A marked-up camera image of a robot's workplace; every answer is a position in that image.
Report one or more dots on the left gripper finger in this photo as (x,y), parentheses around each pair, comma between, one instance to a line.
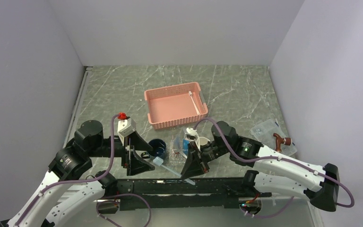
(137,165)
(139,143)

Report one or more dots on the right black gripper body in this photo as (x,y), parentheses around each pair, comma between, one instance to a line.
(210,152)

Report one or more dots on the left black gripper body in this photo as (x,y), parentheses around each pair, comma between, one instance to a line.
(120,149)

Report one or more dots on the light blue mug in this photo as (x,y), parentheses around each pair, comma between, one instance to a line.
(202,141)

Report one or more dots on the clear textured oval tray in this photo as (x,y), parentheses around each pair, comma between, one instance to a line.
(174,159)

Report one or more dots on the dark blue mug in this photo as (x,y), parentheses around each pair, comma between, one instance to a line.
(159,149)

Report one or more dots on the white red-capped toothpaste tube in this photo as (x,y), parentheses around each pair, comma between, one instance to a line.
(178,145)

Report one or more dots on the pink perforated plastic basket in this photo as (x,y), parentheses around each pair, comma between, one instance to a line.
(171,106)

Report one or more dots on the clear plastic toothbrush case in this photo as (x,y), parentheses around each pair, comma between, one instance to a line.
(264,133)

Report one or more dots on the blue toothpaste tube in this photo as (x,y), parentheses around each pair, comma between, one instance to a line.
(185,147)

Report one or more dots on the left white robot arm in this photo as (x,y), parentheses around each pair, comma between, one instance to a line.
(63,192)

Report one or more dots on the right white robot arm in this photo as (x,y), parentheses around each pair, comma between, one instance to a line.
(270,171)

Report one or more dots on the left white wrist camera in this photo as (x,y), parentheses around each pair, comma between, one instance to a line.
(126,125)

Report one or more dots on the black base frame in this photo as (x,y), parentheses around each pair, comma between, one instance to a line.
(225,192)

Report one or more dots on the aluminium rail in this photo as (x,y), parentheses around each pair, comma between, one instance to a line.
(78,105)

